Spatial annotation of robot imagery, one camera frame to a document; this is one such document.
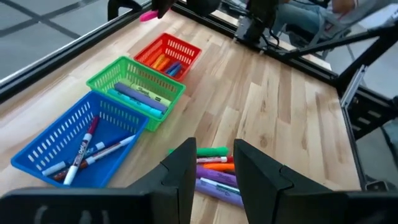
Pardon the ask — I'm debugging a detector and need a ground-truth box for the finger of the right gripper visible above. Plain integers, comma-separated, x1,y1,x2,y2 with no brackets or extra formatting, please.
151,0,178,19

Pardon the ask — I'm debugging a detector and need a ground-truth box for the thin brown dry-erase marker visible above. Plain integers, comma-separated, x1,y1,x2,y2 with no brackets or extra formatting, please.
52,134,137,182

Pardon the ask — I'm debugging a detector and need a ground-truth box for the red plastic basket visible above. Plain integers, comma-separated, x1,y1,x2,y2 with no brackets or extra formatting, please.
133,32,202,82

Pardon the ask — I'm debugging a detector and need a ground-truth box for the orange highlighter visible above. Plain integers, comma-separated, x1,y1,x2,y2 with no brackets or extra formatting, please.
157,57,171,72
203,162,236,172

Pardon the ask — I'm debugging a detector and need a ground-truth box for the black frame handle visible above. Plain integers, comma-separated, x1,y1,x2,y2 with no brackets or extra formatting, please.
107,0,143,21

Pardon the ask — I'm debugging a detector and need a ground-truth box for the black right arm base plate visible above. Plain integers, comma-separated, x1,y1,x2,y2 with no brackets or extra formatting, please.
233,15,282,52

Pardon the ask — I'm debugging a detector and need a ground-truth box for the blue plastic basket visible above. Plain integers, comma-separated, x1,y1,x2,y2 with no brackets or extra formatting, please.
11,90,149,189

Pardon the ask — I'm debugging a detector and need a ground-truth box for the pink highlighter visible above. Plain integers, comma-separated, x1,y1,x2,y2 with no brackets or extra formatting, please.
139,9,160,22

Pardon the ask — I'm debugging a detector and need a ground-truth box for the blue highlighter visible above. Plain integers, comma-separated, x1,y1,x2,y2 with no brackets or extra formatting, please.
164,61,183,78

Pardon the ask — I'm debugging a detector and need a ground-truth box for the green plastic basket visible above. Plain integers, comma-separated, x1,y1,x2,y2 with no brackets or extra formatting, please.
86,55,187,132

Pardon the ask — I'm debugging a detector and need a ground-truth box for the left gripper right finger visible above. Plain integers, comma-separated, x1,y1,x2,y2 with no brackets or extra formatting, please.
233,139,398,224

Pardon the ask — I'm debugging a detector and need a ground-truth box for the thin red dry-erase marker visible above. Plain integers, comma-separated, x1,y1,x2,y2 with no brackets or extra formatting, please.
196,156,234,164

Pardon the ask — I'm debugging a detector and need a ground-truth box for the thin maroon dry-erase marker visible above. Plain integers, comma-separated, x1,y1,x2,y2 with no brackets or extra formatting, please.
63,116,100,186

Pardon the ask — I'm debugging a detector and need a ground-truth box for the thin green dry-erase marker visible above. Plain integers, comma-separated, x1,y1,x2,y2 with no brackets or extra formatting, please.
199,177,242,196

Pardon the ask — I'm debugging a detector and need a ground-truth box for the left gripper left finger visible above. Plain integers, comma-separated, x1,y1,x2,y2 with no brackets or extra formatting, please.
0,137,198,224

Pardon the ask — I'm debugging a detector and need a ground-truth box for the teal highlighter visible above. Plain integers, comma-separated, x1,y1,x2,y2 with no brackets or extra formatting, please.
107,88,165,119

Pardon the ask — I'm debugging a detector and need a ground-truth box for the black aluminium table frame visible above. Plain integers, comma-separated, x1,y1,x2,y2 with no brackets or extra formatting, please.
0,0,398,192

